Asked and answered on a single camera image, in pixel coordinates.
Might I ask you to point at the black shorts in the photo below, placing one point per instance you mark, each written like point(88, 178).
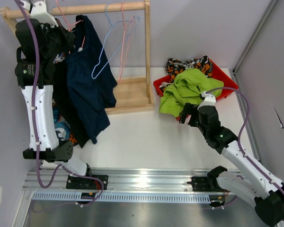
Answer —
point(79, 130)

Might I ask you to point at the orange camouflage shorts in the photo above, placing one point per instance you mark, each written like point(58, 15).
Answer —
point(174, 67)

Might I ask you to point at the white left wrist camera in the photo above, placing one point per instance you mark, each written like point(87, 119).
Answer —
point(38, 10)

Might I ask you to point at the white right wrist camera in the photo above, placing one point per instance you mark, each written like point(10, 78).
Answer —
point(207, 100)

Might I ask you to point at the navy blue shorts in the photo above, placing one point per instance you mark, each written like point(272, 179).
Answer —
point(89, 79)

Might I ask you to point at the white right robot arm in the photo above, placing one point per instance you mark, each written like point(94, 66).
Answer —
point(261, 189)

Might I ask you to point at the slotted white cable duct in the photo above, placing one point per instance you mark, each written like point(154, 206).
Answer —
point(127, 197)

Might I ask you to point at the red plastic tray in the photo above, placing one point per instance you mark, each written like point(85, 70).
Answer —
point(162, 83)

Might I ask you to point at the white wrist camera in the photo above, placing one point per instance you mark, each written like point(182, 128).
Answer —
point(38, 10)
point(207, 100)

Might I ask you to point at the wooden clothes rack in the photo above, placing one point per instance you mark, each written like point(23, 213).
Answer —
point(133, 94)

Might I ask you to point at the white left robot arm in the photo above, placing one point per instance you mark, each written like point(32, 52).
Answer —
point(40, 44)

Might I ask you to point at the lime green shorts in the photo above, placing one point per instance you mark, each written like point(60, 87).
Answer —
point(186, 88)

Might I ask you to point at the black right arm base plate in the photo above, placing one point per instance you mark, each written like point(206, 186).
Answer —
point(204, 184)

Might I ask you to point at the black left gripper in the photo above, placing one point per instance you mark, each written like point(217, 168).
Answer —
point(67, 37)

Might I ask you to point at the aluminium mounting rail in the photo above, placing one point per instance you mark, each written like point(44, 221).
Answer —
point(127, 180)

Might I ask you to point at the teal patterned shorts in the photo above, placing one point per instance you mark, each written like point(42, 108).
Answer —
point(63, 112)

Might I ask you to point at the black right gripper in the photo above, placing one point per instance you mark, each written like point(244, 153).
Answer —
point(189, 109)

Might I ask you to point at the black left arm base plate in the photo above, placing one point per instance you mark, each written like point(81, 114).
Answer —
point(79, 183)

